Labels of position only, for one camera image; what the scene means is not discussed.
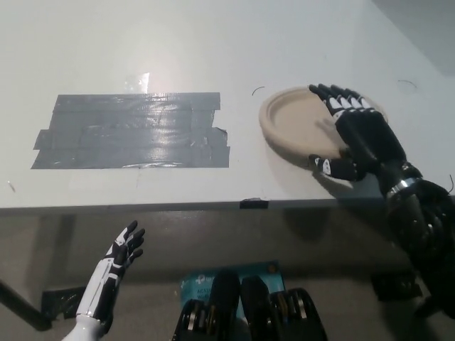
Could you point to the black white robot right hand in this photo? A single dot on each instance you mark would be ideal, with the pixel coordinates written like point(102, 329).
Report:
point(369, 138)

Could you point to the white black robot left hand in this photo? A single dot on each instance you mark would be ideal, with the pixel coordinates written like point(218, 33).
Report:
point(108, 270)

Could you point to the black metal table leg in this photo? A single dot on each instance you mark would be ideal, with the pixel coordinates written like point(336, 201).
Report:
point(21, 305)

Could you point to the grey duct tape patch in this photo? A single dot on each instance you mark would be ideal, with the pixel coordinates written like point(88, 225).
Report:
point(135, 135)

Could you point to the small black tape strip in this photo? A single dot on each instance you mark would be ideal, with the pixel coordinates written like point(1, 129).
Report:
point(253, 204)

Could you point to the teal cardboard box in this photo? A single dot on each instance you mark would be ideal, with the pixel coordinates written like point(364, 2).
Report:
point(199, 284)

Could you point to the beige paper plate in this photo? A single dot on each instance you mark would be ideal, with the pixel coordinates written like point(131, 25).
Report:
point(295, 124)

